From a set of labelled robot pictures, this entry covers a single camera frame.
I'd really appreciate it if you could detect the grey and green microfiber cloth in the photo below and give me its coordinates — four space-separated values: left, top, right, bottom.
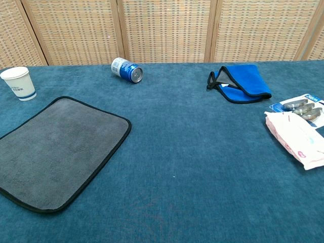
0 96 132 214

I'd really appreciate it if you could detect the teal table cover cloth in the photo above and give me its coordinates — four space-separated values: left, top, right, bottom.
0 60 324 243

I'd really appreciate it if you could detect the blue and white drink can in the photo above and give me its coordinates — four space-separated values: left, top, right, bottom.
111 57 144 84

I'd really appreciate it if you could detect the woven wooden folding screen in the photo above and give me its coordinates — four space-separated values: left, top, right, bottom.
0 0 324 69

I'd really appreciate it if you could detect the blue cloth with black trim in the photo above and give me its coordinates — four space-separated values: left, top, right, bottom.
206 64 272 104

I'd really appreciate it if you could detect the pink and white wipes pack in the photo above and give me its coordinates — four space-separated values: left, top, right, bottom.
264 111 324 171

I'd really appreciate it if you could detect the blister pack of metal parts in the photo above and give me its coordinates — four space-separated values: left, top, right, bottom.
269 93 324 139

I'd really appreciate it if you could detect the white paper cup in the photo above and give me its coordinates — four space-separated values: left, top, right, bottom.
0 66 37 102

